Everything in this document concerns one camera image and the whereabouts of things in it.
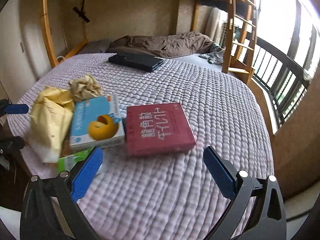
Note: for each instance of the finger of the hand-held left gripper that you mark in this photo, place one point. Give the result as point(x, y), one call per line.
point(16, 108)
point(12, 142)

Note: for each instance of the black wall bracket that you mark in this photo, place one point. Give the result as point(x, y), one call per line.
point(81, 12)

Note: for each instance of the dark flat box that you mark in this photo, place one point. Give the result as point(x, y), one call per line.
point(135, 61)

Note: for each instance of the beige paper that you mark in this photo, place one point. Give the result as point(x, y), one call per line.
point(85, 86)

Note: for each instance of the grey pillow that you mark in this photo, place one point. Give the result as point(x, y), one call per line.
point(95, 46)

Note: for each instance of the white cloth on railing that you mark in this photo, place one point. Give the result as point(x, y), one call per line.
point(307, 75)

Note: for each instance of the dark window frame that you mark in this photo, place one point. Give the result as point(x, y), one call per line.
point(298, 25)

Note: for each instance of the yellow plastic bag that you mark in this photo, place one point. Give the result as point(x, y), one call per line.
point(50, 120)

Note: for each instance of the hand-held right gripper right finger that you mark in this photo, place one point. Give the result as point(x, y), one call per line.
point(220, 175)

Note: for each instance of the dark window railing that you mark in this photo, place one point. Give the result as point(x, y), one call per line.
point(282, 55)

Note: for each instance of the red box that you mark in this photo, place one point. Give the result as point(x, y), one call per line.
point(155, 130)

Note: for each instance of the beige curtain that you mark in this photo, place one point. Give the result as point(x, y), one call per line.
point(215, 22)

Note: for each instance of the grey window sill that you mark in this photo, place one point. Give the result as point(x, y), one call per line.
point(268, 110)

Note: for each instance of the grey clothing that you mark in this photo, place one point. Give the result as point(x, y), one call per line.
point(215, 57)

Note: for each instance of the green white packet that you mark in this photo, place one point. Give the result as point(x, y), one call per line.
point(67, 161)

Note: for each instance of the brown duvet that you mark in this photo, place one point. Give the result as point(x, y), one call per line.
point(162, 43)

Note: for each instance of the blue medicine box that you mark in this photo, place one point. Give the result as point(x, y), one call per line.
point(92, 112)

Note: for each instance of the grey bed sheet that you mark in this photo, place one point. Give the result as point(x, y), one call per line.
point(195, 62)

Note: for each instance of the wooden bunk bed frame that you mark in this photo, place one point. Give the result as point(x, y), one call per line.
point(46, 17)

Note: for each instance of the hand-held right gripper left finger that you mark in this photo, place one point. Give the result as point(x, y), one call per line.
point(86, 175)

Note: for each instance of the wooden bunk ladder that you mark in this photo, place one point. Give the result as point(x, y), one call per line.
point(231, 42)

